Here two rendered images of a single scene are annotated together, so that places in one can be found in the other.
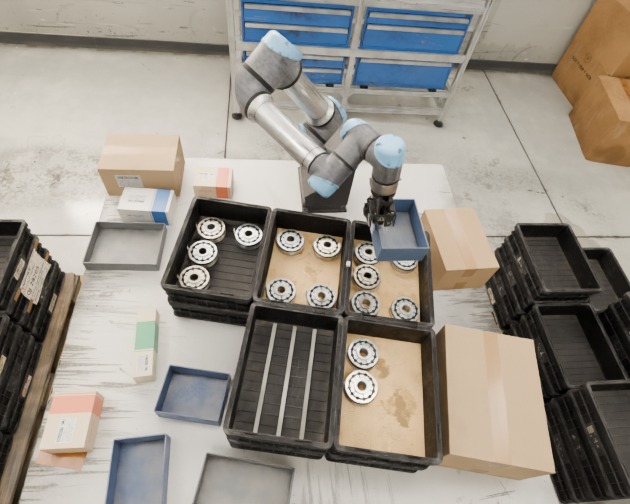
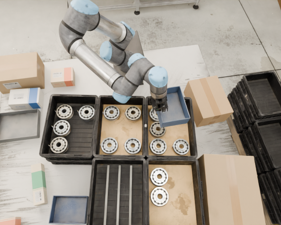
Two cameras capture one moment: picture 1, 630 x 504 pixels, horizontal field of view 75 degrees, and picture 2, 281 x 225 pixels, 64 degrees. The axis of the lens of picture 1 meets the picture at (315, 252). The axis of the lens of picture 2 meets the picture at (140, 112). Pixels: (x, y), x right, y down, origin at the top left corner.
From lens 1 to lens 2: 0.30 m
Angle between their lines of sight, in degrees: 10
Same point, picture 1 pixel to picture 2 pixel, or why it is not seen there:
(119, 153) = (2, 69)
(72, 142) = not seen: outside the picture
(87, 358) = (7, 196)
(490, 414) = (231, 203)
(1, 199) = not seen: outside the picture
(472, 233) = (216, 92)
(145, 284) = (33, 147)
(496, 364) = (233, 173)
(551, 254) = (264, 89)
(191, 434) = not seen: outside the picture
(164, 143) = (28, 58)
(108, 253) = (8, 131)
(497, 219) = (233, 64)
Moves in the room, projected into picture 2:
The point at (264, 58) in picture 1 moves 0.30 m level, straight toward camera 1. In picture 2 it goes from (74, 17) to (78, 73)
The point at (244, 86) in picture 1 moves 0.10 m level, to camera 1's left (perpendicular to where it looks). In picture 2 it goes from (64, 36) to (42, 35)
